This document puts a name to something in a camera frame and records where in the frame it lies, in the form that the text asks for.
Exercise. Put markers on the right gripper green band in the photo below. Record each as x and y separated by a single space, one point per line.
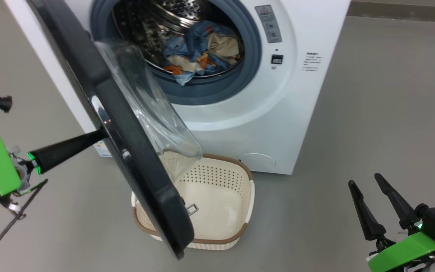
406 253

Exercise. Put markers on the grey warning sticker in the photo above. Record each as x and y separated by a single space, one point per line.
268 23

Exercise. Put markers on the blue cake print garment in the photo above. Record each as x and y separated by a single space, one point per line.
179 53

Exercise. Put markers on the cream perforated laundry basket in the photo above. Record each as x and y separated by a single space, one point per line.
217 204

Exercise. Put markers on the energy label sticker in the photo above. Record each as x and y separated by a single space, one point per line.
103 149

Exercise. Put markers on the white front-load washing machine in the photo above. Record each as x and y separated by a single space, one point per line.
278 132

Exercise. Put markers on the dark washing machine door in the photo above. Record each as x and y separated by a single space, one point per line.
134 151

